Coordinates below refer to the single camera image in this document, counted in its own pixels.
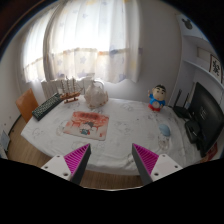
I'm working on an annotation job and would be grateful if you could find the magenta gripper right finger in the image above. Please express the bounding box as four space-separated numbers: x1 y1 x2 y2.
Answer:
132 143 182 185

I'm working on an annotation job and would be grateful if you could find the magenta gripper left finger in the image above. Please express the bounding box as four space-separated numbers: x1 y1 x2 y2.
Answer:
42 144 91 185

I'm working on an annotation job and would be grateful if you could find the cartoon boy figurine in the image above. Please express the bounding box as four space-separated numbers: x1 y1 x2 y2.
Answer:
148 84 166 112

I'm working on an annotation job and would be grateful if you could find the black keyboard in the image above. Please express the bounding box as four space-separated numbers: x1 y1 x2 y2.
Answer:
32 93 62 121

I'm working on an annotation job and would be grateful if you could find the black wifi router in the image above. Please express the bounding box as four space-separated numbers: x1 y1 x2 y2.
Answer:
172 90 191 119

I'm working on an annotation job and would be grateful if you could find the wooden model ship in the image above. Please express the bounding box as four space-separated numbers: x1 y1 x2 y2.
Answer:
60 78 81 103

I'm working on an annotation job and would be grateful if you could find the black computer monitor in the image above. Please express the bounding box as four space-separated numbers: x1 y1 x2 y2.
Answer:
188 83 224 157

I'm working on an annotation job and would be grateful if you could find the orange wooden chair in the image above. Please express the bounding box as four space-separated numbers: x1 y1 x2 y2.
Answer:
16 89 39 122

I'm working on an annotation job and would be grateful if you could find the white patterned tablecloth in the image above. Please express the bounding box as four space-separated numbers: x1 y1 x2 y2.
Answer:
22 97 202 175

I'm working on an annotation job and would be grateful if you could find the large white conch shell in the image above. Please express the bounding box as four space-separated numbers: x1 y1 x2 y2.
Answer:
84 81 108 109

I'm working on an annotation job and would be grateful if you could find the sheer white star curtain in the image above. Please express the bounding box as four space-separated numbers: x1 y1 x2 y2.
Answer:
21 0 142 83

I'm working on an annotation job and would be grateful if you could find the framed calligraphy picture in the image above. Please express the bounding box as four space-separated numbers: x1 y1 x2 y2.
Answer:
209 55 222 82

